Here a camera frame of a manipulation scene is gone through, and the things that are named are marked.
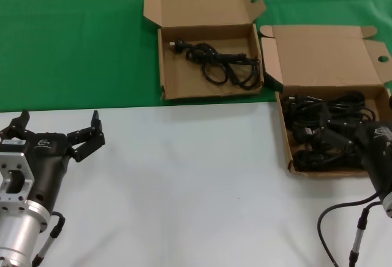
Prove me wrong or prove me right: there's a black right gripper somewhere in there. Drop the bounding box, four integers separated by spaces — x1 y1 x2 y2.
317 106 392 203

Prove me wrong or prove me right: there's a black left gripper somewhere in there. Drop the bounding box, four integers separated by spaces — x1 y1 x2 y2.
0 110 107 216

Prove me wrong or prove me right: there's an open cardboard parts box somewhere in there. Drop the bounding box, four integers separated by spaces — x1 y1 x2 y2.
259 24 392 178

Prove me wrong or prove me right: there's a cardboard box with torn corner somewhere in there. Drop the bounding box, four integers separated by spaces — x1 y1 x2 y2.
142 0 266 101

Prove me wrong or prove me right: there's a green tablecloth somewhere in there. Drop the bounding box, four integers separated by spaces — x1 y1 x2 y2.
0 0 392 113

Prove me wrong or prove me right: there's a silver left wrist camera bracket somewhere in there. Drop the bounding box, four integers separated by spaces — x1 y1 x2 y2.
0 152 35 203

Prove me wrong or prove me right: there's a black looped right arm cable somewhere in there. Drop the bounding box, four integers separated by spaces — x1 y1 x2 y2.
317 193 383 267

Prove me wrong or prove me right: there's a right arm connector cable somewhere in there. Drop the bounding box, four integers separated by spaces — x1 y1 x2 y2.
347 201 382 267

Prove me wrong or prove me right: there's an arm connector cable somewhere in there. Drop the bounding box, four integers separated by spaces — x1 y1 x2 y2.
347 201 382 267
30 211 67 267

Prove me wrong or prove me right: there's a left arm connector cable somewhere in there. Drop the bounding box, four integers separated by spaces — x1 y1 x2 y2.
30 211 67 267

